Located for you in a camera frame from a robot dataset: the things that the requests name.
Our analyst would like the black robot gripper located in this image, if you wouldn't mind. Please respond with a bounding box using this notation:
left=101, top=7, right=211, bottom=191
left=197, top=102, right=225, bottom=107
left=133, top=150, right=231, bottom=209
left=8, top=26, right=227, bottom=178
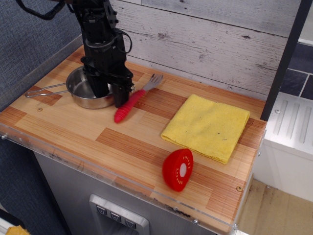
left=81, top=40, right=133, bottom=108

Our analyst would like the small steel pot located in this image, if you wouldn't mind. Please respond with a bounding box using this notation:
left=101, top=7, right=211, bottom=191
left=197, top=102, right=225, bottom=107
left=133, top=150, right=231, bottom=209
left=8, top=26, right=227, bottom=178
left=25, top=66, right=114, bottom=109

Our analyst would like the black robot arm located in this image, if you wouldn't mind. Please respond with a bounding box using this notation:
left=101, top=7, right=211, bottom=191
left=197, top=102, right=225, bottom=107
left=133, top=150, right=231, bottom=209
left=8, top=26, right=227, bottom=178
left=66, top=0, right=134, bottom=108

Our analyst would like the yellow cloth napkin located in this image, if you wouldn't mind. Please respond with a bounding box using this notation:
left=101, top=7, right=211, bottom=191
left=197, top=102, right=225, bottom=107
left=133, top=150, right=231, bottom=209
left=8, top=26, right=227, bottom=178
left=161, top=94, right=250, bottom=165

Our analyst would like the red plastic tomato half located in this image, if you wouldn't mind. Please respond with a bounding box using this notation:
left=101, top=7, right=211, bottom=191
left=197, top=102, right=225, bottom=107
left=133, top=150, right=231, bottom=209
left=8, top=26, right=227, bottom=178
left=162, top=148, right=194, bottom=192

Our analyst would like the clear acrylic edge guard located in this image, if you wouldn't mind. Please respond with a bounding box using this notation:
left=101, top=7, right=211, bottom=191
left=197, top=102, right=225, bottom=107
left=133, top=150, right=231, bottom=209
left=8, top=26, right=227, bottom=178
left=0, top=124, right=239, bottom=235

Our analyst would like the grey toy cabinet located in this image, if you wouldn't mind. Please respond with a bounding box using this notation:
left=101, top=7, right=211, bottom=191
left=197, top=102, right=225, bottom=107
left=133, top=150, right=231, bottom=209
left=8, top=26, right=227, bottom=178
left=35, top=153, right=213, bottom=235

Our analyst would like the silver button panel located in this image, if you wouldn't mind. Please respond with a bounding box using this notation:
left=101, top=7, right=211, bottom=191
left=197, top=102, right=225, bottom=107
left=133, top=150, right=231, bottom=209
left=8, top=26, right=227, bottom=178
left=89, top=194, right=150, bottom=235

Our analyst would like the yellow object bottom left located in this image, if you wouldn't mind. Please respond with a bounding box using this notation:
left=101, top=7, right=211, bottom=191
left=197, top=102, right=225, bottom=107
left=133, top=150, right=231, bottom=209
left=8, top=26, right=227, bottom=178
left=6, top=226, right=30, bottom=235

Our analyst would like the white ribbed cabinet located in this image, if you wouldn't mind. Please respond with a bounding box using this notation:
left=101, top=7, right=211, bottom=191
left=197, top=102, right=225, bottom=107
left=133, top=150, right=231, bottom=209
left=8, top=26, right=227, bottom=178
left=253, top=93, right=313, bottom=201

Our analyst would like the red handled fork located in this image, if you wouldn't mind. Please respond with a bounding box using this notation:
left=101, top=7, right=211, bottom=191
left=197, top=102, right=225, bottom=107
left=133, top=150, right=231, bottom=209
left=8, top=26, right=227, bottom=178
left=114, top=74, right=163, bottom=123

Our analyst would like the right dark frame post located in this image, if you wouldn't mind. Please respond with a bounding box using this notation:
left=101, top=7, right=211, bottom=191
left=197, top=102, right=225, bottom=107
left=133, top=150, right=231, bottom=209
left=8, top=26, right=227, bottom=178
left=260, top=0, right=313, bottom=121

